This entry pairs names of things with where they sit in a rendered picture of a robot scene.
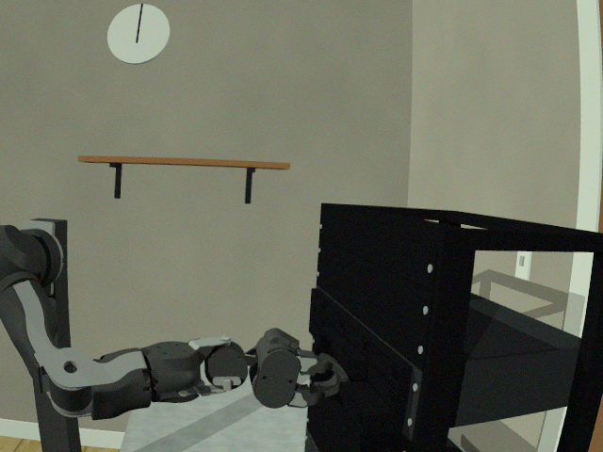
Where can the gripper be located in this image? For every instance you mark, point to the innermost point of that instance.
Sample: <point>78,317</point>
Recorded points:
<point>274,374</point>

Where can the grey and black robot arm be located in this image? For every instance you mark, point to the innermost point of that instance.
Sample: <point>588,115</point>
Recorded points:
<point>122,380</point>

